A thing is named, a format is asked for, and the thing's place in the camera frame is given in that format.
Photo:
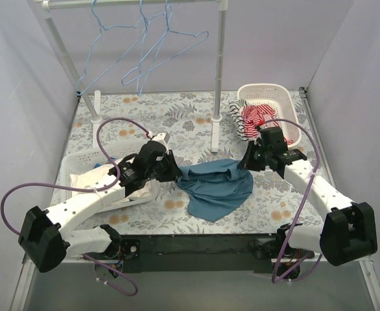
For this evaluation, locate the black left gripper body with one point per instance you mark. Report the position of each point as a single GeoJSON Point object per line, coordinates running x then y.
{"type": "Point", "coordinates": [169, 166]}

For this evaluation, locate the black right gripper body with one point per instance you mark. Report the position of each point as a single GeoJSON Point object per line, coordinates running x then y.
{"type": "Point", "coordinates": [251, 159]}

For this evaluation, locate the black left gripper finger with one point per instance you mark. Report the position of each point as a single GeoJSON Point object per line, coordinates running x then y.
{"type": "Point", "coordinates": [176, 171]}
{"type": "Point", "coordinates": [169, 176]}

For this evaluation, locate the teal blue tank top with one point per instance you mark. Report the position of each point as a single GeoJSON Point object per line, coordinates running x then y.
{"type": "Point", "coordinates": [215, 188]}

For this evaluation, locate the blue wire hanger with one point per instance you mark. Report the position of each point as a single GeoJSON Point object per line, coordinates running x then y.
{"type": "Point", "coordinates": [150, 50]}
{"type": "Point", "coordinates": [177, 43]}
{"type": "Point", "coordinates": [114, 41]}

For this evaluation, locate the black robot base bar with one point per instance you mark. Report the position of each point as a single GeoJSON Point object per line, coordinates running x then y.
{"type": "Point", "coordinates": [199, 253]}

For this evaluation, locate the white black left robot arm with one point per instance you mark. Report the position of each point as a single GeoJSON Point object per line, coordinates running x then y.
{"type": "Point", "coordinates": [49, 236]}

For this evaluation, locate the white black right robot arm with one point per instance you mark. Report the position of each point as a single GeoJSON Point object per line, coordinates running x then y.
{"type": "Point", "coordinates": [348, 232]}

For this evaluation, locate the red white striped shirt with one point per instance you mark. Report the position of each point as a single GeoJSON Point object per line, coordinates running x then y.
{"type": "Point", "coordinates": [255, 116]}

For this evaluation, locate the floral patterned table mat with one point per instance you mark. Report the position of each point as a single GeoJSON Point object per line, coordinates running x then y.
{"type": "Point", "coordinates": [186, 117]}

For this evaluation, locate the white perforated laundry basket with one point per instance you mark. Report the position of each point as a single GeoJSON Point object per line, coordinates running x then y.
{"type": "Point", "coordinates": [274, 95]}

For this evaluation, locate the black white striped shirt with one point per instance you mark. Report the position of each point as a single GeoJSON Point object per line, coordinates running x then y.
{"type": "Point", "coordinates": [236, 108]}

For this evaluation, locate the white basket on left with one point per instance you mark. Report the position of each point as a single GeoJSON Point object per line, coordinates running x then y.
{"type": "Point", "coordinates": [82, 169]}

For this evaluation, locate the white clothes rack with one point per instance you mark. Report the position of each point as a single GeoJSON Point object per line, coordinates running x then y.
{"type": "Point", "coordinates": [94, 108]}

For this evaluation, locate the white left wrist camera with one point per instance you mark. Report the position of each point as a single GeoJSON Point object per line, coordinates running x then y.
{"type": "Point", "coordinates": [163, 139]}

